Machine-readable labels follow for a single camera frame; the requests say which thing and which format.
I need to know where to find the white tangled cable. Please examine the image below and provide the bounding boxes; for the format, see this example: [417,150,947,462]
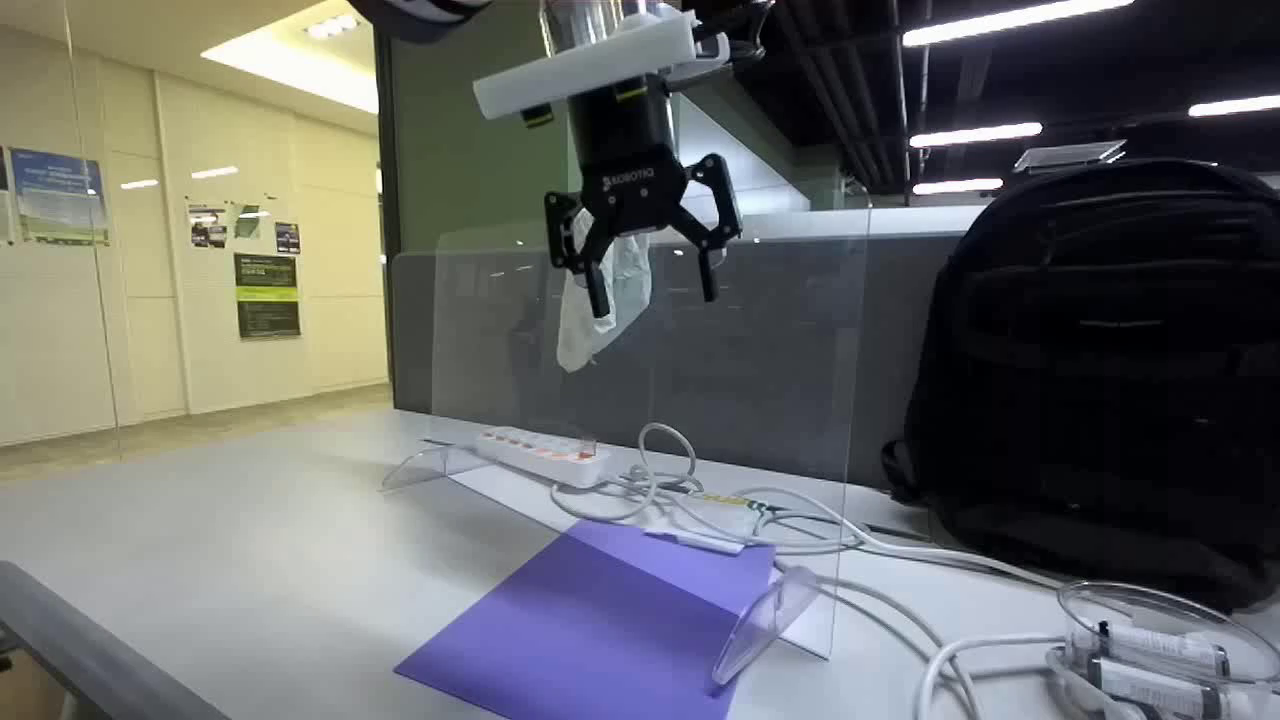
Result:
[544,421,1280,720]

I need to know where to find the grey desk divider panel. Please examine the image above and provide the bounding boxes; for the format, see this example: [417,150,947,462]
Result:
[389,204,978,482]

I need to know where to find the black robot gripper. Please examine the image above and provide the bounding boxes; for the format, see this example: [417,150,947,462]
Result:
[544,76,741,320]

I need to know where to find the ceiling fluorescent light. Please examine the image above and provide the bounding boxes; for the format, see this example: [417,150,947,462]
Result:
[901,0,1136,46]

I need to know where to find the blue wall poster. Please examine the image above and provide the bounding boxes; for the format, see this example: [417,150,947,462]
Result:
[12,147,109,244]

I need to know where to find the green black wall sign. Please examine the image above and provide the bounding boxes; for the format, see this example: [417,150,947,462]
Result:
[234,253,302,341]

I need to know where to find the black backpack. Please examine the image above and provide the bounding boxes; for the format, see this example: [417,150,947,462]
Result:
[879,158,1280,613]

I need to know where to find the small wall notice papers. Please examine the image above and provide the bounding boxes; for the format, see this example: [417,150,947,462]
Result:
[190,204,302,257]

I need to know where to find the white power strip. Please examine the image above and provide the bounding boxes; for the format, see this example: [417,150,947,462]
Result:
[427,426,610,487]

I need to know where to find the purple towel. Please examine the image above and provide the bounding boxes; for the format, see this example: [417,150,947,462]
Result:
[398,522,772,720]

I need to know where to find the white charger plugs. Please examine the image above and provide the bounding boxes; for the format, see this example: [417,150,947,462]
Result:
[1050,618,1280,720]

